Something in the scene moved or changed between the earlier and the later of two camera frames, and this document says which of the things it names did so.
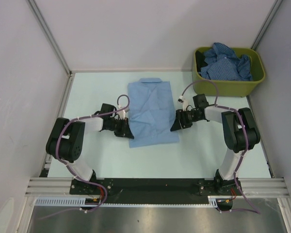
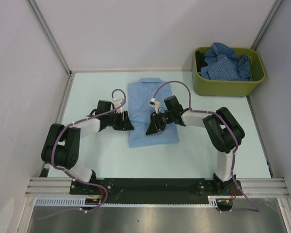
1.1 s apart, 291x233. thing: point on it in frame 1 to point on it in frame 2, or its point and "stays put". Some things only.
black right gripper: [181, 122] to [155, 124]
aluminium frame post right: [267, 25] stays put
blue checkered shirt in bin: [222, 63] stays put
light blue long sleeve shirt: [151, 112] stays put
